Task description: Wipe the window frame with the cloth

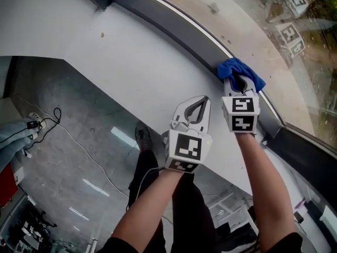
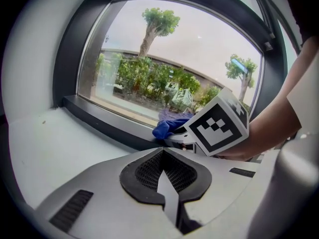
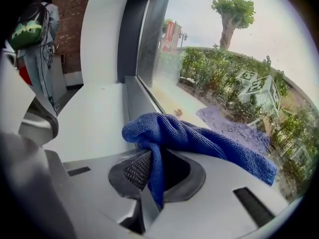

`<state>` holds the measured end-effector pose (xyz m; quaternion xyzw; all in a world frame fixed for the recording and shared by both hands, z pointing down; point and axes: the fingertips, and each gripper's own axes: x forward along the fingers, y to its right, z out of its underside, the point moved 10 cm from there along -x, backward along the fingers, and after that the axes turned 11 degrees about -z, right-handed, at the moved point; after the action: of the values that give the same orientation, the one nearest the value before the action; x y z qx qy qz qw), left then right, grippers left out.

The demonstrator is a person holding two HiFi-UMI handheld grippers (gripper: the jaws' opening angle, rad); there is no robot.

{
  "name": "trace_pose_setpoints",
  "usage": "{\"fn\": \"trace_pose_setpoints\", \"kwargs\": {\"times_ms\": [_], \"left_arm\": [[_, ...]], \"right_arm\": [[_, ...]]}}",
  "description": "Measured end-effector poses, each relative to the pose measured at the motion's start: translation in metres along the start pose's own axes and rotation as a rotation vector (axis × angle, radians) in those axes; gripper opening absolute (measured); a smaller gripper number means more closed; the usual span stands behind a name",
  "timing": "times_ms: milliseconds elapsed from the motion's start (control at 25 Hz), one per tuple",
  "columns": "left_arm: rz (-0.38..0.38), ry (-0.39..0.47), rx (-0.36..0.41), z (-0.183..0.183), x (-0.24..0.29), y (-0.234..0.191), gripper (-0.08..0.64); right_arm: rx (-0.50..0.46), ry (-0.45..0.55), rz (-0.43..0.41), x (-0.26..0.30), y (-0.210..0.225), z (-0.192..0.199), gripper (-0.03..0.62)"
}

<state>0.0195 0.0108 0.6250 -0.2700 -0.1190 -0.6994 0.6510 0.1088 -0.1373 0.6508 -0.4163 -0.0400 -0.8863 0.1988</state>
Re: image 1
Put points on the person's left forearm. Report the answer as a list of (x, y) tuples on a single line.
[(147, 209)]

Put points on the person's right forearm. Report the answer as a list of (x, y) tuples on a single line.
[(266, 194)]

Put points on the person's black trousers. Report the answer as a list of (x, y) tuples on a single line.
[(189, 215)]

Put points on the small black container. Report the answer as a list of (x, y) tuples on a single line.
[(298, 217)]

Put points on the red box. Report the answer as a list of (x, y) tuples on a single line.
[(6, 186)]

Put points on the small purple item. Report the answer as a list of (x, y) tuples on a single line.
[(300, 204)]

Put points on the black window frame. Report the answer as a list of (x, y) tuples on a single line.
[(171, 22)]

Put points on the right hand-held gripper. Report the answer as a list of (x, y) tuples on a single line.
[(242, 115)]

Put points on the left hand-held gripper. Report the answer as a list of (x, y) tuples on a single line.
[(188, 147)]

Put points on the person's black shirt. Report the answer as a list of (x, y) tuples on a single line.
[(284, 246)]

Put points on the person's dark shoe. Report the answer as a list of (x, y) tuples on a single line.
[(143, 137)]

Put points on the blue cleaning cloth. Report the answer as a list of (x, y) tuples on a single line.
[(231, 66)]

